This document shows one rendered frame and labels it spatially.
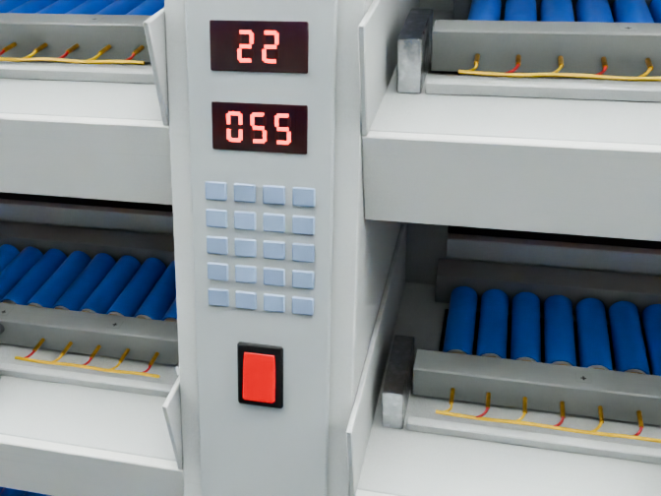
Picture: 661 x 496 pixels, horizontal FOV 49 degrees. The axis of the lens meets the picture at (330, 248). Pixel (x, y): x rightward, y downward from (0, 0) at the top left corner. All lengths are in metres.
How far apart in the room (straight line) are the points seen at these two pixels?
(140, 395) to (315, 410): 0.14
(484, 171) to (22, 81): 0.26
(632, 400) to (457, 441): 0.10
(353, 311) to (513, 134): 0.11
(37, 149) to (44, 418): 0.17
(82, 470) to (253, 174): 0.21
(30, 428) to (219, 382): 0.14
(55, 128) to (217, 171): 0.09
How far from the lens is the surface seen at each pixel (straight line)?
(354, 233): 0.34
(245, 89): 0.34
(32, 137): 0.41
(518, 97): 0.37
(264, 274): 0.36
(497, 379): 0.43
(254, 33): 0.34
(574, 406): 0.45
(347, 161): 0.34
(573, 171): 0.34
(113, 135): 0.38
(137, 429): 0.46
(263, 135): 0.34
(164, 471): 0.44
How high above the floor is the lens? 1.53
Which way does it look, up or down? 16 degrees down
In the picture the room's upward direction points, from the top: 1 degrees clockwise
